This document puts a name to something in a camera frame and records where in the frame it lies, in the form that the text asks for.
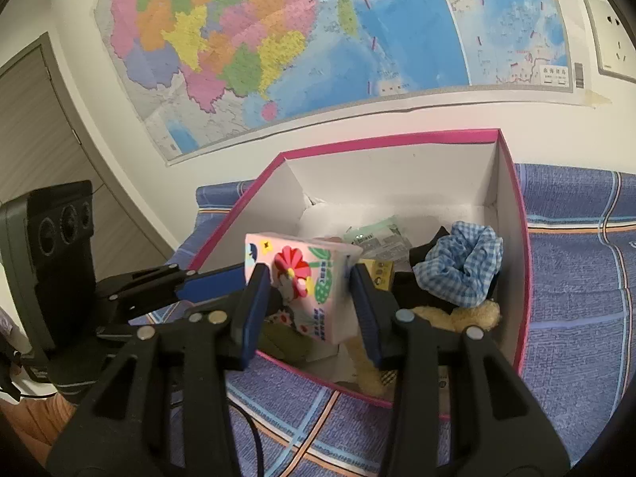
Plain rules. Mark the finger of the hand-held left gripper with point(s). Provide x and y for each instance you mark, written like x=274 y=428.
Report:
x=213 y=283
x=164 y=315

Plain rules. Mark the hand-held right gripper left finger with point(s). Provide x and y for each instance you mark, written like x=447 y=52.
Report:
x=256 y=308

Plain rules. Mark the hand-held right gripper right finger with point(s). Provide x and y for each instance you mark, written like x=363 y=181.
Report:
x=367 y=313

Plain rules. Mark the green plush toy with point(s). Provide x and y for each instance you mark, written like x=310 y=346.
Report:
x=285 y=345

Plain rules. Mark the black cloth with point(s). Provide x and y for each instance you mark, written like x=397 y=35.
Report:
x=412 y=293

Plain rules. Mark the pink floral tissue pack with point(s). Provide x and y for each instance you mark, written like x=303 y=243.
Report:
x=318 y=278

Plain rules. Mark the light green packet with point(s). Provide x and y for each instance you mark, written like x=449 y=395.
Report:
x=380 y=238

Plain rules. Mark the clear printed plastic packet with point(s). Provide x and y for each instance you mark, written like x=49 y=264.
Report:
x=323 y=221

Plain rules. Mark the blue gingham cloth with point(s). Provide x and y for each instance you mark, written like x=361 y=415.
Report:
x=462 y=263

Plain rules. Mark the beige plush toy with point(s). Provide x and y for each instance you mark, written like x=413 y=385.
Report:
x=477 y=315

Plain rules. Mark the pink cardboard box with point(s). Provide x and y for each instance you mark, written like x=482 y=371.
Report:
x=397 y=179

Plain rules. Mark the grey door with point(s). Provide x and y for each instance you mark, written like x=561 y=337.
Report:
x=44 y=134

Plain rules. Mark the blue plaid bedsheet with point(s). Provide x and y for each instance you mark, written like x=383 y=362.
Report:
x=576 y=283

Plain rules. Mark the colourful wall map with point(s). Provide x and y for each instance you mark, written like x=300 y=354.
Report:
x=323 y=35

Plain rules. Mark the white wall socket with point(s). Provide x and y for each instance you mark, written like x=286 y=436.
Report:
x=613 y=39

